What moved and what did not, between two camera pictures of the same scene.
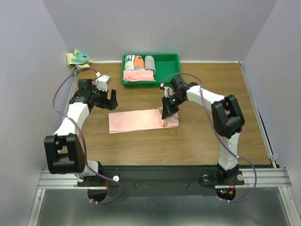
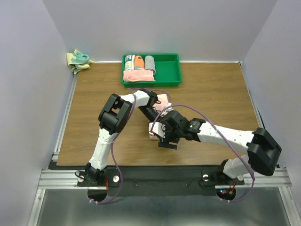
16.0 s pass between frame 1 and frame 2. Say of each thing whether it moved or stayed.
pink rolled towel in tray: stayed
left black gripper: moved
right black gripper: moved
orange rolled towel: stayed
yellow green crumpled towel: stayed
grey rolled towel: stayed
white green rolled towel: stayed
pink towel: moved
